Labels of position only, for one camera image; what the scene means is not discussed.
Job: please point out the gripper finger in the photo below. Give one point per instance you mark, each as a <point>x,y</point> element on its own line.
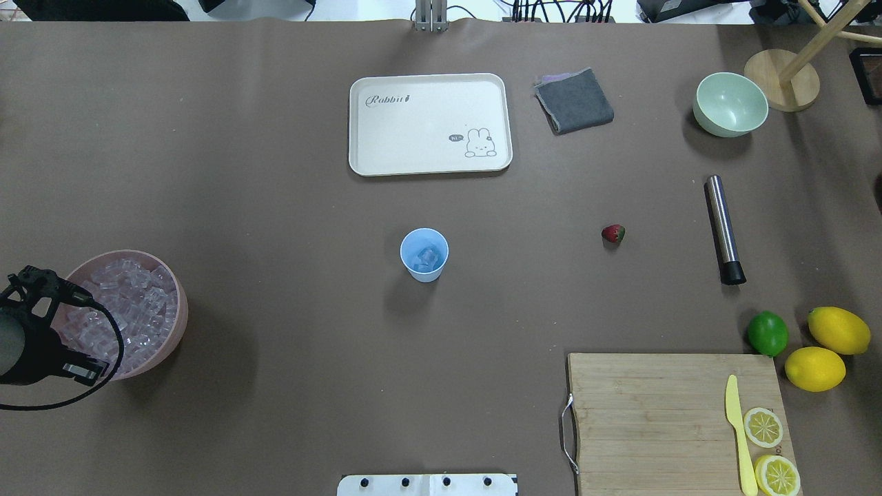
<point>85,370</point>

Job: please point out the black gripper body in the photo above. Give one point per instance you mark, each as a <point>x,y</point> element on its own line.
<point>36,353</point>

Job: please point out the clear ice cube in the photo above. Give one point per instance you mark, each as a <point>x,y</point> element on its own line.
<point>426,260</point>

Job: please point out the red strawberry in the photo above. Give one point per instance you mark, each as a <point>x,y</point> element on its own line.
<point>614,233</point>

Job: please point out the steel muddler black tip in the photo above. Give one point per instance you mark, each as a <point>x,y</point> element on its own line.
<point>730,271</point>

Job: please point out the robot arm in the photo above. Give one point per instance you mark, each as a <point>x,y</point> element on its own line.
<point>12,346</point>

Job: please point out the pink bowl of ice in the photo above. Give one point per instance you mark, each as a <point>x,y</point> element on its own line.
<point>145,299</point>

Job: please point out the light blue plastic cup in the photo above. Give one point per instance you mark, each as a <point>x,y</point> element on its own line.
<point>417,239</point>

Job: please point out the cream rabbit tray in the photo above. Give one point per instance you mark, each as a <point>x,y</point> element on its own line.
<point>429,124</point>

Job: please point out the grey folded cloth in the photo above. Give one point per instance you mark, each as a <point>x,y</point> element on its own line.
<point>573,101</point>

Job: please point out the wooden cutting board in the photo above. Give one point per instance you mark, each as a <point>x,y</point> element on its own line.
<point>655,423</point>

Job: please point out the yellow plastic knife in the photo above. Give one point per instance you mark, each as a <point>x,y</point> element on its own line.
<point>732,404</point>

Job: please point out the green lime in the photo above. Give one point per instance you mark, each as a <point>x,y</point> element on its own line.
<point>768,334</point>

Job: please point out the mint green bowl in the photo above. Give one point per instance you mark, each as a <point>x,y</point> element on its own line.
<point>729,105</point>

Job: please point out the lemon half upper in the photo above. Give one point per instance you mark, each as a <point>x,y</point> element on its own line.
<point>777,475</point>

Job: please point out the yellow lemon near board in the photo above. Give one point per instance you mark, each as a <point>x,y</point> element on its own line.
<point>815,369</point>

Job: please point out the yellow lemon outer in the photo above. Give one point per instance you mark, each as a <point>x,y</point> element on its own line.
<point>839,330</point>

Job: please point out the wooden glass stand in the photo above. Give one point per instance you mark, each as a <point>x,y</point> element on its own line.
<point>786,78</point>

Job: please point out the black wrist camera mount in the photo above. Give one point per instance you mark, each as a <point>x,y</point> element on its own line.
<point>34,295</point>

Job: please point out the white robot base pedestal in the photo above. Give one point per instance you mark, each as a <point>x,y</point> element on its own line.
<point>430,484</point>

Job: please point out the aluminium frame post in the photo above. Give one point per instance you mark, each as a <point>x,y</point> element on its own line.
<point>430,16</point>

